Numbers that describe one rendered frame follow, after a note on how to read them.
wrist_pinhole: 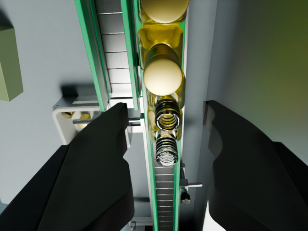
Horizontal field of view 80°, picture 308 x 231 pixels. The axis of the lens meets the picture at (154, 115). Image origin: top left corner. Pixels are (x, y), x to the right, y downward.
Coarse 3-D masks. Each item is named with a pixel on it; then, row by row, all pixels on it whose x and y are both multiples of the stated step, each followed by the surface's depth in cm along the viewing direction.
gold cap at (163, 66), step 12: (156, 48) 18; (168, 48) 18; (144, 60) 19; (156, 60) 15; (168, 60) 15; (144, 72) 15; (156, 72) 15; (168, 72) 15; (180, 72) 15; (144, 84) 16; (156, 84) 16; (168, 84) 16; (180, 84) 16
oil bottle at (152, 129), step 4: (148, 112) 29; (152, 112) 28; (180, 112) 28; (148, 116) 28; (152, 116) 28; (148, 120) 28; (152, 120) 27; (148, 124) 28; (152, 124) 27; (148, 128) 29; (152, 128) 28; (156, 128) 27; (180, 128) 28; (148, 132) 29; (152, 132) 28; (176, 132) 28; (180, 132) 28; (148, 136) 30; (152, 136) 28; (176, 136) 28; (180, 136) 29; (152, 140) 29; (176, 140) 29
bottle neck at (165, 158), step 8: (160, 136) 26; (168, 136) 25; (160, 144) 24; (168, 144) 24; (176, 144) 26; (160, 152) 23; (168, 152) 23; (176, 152) 24; (160, 160) 24; (168, 160) 25; (176, 160) 24
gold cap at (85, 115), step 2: (82, 114) 63; (84, 114) 63; (86, 114) 63; (88, 114) 64; (80, 116) 63; (82, 116) 62; (84, 116) 62; (86, 116) 63; (88, 116) 63; (90, 116) 64; (80, 118) 61; (82, 118) 61; (84, 118) 62; (86, 118) 62; (88, 118) 63; (90, 118) 64; (78, 124) 61; (80, 124) 61; (82, 124) 61; (84, 124) 61; (86, 124) 61; (80, 126) 62; (82, 126) 62; (84, 126) 62
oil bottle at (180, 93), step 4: (184, 76) 25; (184, 80) 25; (184, 84) 25; (180, 88) 24; (184, 88) 25; (148, 92) 25; (176, 92) 24; (180, 92) 24; (184, 92) 25; (148, 96) 25; (152, 96) 25; (156, 96) 24; (176, 96) 24; (180, 96) 25; (184, 96) 26; (148, 100) 26; (152, 100) 25; (180, 100) 25; (184, 100) 26; (148, 104) 26; (152, 104) 25; (180, 104) 25; (184, 104) 27; (148, 108) 27; (152, 108) 26; (180, 108) 26
